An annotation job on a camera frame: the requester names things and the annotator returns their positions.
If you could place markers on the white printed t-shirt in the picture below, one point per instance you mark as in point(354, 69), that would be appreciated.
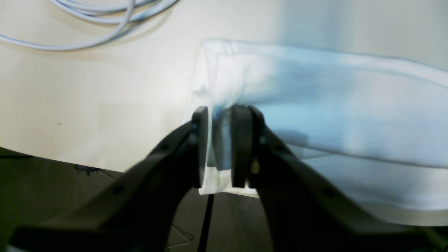
point(375, 127)

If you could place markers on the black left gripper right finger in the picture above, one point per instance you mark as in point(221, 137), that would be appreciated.
point(305, 212)

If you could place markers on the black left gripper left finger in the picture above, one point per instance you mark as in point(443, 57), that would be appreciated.
point(135, 212)

